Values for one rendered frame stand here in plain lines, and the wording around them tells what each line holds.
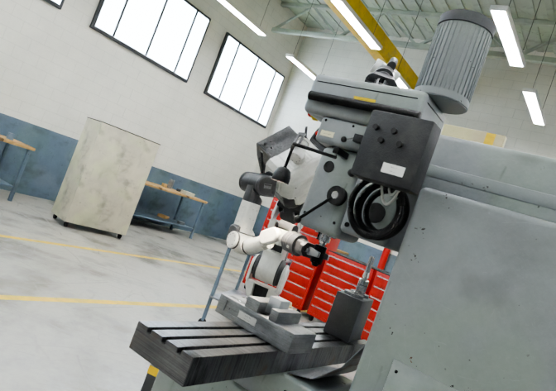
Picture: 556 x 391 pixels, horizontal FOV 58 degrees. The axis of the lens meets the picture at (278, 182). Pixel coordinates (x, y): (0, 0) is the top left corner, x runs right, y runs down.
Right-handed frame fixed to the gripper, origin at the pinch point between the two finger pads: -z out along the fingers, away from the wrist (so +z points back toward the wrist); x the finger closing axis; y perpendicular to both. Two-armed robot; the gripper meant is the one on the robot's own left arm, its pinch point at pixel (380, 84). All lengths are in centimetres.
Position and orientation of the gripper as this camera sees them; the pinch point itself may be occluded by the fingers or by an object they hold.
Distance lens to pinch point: 203.0
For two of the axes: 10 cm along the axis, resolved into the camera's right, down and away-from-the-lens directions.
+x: -9.3, -3.4, 1.5
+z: 2.8, -3.9, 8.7
